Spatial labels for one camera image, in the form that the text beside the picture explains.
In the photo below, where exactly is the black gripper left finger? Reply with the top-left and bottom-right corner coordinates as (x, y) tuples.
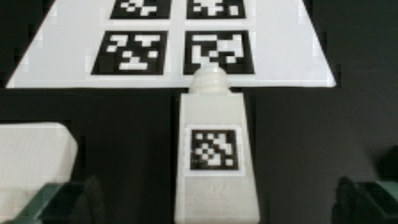
(24, 176), (107, 224)

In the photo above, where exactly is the white chair back part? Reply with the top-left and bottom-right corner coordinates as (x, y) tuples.
(0, 122), (79, 223)

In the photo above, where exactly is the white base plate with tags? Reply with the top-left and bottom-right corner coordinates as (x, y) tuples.
(8, 0), (336, 88)

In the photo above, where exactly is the white chair leg with tag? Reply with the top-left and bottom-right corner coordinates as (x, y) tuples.
(175, 66), (260, 224)

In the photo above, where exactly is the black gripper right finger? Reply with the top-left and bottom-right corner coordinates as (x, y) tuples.
(333, 177), (398, 224)

